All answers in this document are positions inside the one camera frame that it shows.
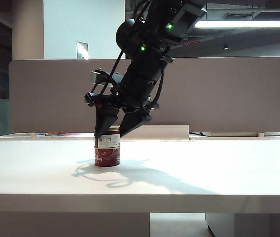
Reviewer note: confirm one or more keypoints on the red tomato paste can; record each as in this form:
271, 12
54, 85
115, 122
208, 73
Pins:
106, 158

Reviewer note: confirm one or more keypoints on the long ceiling light strip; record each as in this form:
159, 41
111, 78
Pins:
248, 24

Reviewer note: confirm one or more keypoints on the grey fabric desk divider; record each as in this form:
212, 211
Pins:
216, 95

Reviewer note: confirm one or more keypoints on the dark red can white label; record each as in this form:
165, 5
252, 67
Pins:
109, 140

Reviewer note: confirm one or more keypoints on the black ceiling spotlight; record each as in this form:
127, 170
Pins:
225, 47

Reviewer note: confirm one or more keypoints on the pink and orange items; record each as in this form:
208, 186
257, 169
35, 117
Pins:
56, 134

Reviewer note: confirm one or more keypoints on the framed wall poster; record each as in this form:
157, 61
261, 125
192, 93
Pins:
82, 50

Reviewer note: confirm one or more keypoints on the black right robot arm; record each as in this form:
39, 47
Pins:
152, 27

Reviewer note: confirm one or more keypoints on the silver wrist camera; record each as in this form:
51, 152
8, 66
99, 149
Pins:
96, 77

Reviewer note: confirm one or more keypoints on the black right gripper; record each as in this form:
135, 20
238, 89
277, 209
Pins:
137, 86

